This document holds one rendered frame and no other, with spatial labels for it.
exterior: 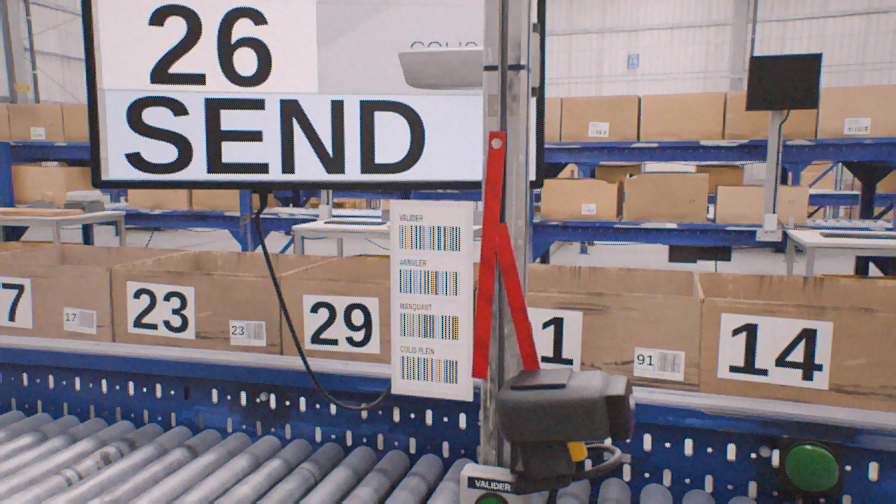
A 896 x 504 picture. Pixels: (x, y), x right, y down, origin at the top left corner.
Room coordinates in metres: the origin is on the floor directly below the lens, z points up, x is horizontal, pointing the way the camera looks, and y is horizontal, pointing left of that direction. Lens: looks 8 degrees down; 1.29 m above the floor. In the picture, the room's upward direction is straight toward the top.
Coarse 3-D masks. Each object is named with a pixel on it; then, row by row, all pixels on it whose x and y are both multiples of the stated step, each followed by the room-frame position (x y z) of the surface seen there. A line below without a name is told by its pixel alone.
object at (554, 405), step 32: (512, 384) 0.63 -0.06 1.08; (544, 384) 0.62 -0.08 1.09; (576, 384) 0.62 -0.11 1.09; (608, 384) 0.63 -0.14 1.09; (512, 416) 0.62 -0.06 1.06; (544, 416) 0.61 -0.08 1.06; (576, 416) 0.61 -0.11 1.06; (608, 416) 0.60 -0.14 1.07; (544, 448) 0.63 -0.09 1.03; (576, 448) 0.63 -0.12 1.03; (544, 480) 0.63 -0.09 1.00
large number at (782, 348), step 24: (720, 336) 1.19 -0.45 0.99; (744, 336) 1.18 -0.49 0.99; (768, 336) 1.17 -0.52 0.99; (792, 336) 1.16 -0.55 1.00; (816, 336) 1.15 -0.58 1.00; (720, 360) 1.19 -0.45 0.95; (744, 360) 1.18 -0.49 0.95; (768, 360) 1.17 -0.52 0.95; (792, 360) 1.16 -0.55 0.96; (816, 360) 1.15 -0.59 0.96; (792, 384) 1.16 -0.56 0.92; (816, 384) 1.15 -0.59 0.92
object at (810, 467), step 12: (792, 456) 1.09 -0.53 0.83; (804, 456) 1.09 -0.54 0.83; (816, 456) 1.08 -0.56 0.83; (828, 456) 1.08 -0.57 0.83; (792, 468) 1.09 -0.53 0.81; (804, 468) 1.09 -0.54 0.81; (816, 468) 1.08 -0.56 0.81; (828, 468) 1.08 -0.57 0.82; (792, 480) 1.09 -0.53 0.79; (804, 480) 1.09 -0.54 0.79; (816, 480) 1.08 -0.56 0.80; (828, 480) 1.08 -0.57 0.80
